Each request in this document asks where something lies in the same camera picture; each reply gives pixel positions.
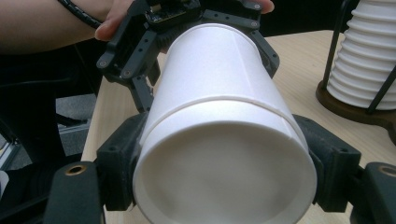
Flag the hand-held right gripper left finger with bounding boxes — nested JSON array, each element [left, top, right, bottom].
[[95, 112, 151, 213]]

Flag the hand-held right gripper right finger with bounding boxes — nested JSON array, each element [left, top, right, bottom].
[[292, 114, 362, 214]]

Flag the black wire cup holder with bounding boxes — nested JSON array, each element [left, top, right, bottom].
[[315, 0, 396, 146]]

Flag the tall stack of white cups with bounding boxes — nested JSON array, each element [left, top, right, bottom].
[[326, 0, 396, 111]]

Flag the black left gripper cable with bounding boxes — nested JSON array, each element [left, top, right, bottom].
[[57, 0, 105, 30]]

